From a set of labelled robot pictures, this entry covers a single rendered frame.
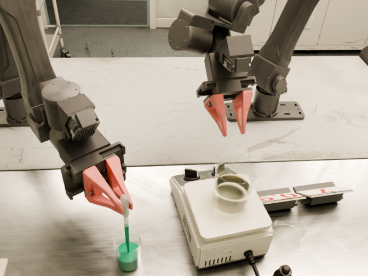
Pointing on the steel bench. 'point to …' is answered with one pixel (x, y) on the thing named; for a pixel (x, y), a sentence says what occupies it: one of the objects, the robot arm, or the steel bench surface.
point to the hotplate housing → (199, 251)
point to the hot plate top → (254, 216)
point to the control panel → (194, 180)
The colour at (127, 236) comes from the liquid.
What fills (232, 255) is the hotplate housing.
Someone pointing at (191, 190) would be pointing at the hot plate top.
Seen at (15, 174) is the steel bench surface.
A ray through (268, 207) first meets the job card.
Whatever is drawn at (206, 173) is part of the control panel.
